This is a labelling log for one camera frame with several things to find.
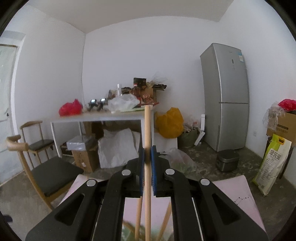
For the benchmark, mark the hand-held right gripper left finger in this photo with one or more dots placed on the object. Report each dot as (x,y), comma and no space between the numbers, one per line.
(142,171)

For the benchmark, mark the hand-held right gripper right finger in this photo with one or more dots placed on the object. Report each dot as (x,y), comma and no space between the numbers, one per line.
(153,171)

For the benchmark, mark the long wooden chopstick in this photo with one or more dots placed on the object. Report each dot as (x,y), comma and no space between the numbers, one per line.
(166,220)
(147,129)
(138,215)

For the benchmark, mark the teal star-hole utensil holder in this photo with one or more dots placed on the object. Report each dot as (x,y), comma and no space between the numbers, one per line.
(129,233)

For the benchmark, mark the clear bag of greens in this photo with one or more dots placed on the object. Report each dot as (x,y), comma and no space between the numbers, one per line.
(180,162)

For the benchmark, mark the white box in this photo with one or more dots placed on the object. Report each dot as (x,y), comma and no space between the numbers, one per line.
(166,143)

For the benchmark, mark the white sack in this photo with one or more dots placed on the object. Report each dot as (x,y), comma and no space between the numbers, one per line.
(118,148)

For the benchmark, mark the green bag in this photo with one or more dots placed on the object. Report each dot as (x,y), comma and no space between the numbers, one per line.
(188,138)

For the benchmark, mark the yellow plastic bag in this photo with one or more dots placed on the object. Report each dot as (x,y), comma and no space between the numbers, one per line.
(170,122)

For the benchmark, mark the small cardboard box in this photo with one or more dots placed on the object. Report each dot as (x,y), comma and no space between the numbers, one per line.
(85,161)

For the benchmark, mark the white plastic panel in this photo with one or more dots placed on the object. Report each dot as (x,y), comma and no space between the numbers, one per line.
(201,132)

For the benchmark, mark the white plastic bag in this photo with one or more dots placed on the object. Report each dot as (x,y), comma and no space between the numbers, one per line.
(122,104)

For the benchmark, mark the white side table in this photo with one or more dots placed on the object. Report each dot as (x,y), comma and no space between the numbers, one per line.
(97,117)

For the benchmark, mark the grey rice cooker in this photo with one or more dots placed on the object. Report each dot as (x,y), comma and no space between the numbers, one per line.
(227,161)

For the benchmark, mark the open brown cardboard box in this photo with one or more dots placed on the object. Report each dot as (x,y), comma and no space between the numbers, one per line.
(150,95)

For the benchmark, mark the black device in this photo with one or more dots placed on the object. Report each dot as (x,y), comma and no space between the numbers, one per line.
(93,105)
(103,104)

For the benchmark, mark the pink printed tablecloth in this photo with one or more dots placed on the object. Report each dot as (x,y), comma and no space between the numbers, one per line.
(233,197)

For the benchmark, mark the glass bottle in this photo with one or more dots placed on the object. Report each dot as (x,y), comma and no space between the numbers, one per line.
(119,90)

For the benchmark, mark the wooden chair dark seat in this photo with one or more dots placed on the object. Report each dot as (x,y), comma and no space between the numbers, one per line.
(40,144)
(55,176)

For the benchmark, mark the dark printed box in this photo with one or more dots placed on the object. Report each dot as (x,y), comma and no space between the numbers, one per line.
(140,83)

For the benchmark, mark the red plastic bag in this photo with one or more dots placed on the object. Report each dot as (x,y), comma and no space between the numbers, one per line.
(288,105)
(70,109)

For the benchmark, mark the silver refrigerator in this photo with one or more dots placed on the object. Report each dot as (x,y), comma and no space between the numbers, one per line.
(226,99)

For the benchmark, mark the white yellow rice bag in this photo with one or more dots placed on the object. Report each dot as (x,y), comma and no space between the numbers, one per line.
(272,166)

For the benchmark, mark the clear plastic bag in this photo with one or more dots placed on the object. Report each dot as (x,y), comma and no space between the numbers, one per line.
(271,115)

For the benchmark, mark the dark wooden stool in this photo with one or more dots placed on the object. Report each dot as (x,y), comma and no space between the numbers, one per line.
(290,153)

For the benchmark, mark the large cardboard box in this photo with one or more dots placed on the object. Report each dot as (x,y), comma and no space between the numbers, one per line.
(285,126)

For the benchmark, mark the white door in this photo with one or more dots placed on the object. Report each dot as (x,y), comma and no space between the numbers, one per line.
(9,104)

